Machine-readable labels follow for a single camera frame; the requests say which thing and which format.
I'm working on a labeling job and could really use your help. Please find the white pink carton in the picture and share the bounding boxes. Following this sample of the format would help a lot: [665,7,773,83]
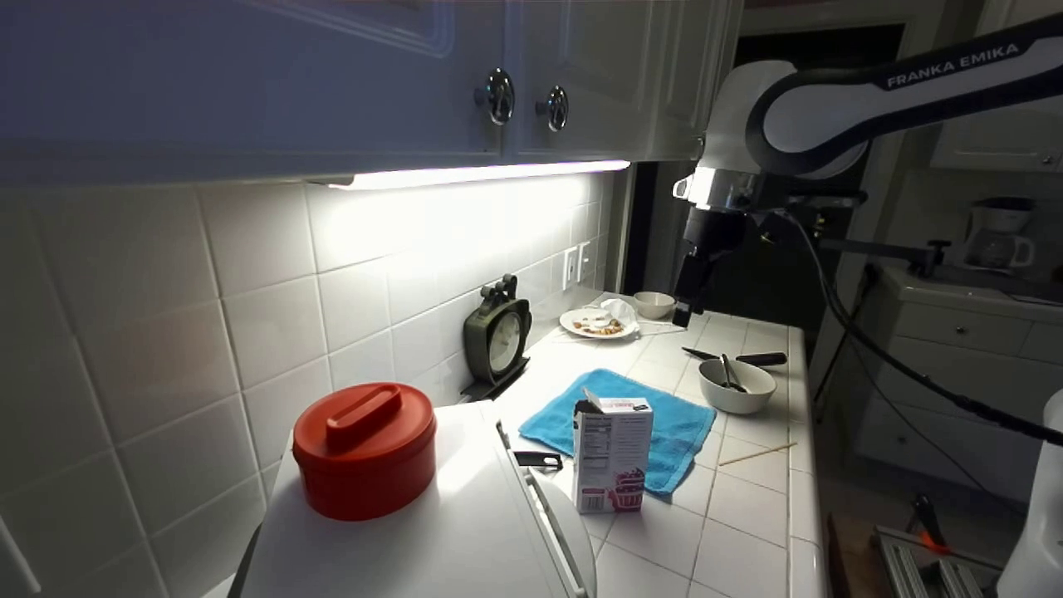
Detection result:
[573,396,659,519]

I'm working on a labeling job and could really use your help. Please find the under-cabinet light strip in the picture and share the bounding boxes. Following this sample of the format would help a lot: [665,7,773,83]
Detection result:
[302,156,635,191]

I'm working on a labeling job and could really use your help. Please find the white dinner plate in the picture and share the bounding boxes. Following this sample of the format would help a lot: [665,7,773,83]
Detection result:
[559,302,646,342]

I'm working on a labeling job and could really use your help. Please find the black handled knife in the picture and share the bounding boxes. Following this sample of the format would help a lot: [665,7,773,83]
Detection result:
[677,345,791,367]

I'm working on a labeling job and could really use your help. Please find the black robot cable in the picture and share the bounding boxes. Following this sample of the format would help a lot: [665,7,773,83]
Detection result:
[761,210,1063,447]

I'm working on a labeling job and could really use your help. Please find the white dresser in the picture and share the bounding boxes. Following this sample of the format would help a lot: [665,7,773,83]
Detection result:
[861,262,1063,501]

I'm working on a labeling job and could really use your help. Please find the round metal cabinet knob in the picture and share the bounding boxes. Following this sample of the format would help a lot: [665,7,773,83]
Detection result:
[536,83,576,133]
[474,62,520,125]

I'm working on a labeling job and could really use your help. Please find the metal spoon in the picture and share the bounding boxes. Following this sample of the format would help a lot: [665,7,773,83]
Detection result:
[712,351,751,398]

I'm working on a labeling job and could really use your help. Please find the white upper wall cabinet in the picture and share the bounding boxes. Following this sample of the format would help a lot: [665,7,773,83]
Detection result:
[0,0,746,184]

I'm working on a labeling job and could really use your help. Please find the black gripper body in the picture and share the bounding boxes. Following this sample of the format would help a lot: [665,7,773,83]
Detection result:
[675,203,770,302]

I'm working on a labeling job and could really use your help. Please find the grey ceramic bowl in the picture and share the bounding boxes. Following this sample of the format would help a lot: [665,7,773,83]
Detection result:
[694,355,782,417]

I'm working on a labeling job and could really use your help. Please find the black vintage alarm clock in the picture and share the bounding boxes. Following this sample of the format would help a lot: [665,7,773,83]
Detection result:
[459,271,536,400]

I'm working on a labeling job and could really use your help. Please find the white coffee mug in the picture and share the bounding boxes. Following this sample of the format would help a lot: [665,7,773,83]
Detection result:
[959,196,1039,276]

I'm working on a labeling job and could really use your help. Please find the blue terry cloth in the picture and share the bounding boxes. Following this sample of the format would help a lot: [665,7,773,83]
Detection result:
[516,366,721,504]

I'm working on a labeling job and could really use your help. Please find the black clamp bar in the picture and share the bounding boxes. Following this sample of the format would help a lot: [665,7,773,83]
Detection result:
[824,233,957,277]

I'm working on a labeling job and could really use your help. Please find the small white bowl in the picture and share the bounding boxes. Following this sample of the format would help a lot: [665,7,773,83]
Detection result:
[631,287,677,322]

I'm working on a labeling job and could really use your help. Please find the small black handled tool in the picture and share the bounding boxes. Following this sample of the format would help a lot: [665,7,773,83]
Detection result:
[513,447,564,476]

